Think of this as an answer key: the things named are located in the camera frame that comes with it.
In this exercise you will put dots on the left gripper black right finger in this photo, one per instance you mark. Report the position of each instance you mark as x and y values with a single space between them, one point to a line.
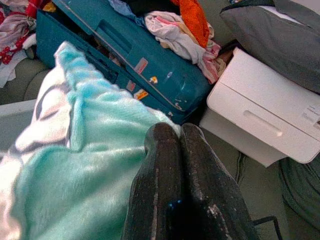
210 195

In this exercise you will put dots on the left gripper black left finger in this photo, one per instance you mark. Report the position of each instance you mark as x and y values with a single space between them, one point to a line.
155 175

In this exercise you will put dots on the mint green dotted pillow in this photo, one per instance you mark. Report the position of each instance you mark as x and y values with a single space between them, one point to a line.
75 162

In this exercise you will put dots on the green sofa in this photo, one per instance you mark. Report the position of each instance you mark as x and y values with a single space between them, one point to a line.
262 190

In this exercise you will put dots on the grey pillow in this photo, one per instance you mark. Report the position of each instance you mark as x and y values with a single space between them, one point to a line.
275 37

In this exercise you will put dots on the white printer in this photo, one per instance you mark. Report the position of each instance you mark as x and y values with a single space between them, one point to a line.
262 100

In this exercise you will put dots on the blue hard suitcase with stickers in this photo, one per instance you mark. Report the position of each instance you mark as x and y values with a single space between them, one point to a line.
150 57

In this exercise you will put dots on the white and pink garment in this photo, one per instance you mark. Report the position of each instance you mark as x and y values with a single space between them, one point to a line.
180 40

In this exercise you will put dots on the orange cloth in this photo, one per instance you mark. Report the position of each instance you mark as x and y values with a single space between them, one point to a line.
193 20

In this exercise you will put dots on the light blue cloth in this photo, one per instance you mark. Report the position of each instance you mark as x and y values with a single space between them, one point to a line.
125 10

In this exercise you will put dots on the black garment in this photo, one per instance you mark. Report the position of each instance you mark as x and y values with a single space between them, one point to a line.
150 6

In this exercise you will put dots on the red and white floral cloth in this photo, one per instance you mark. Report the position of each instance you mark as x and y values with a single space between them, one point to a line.
12 37

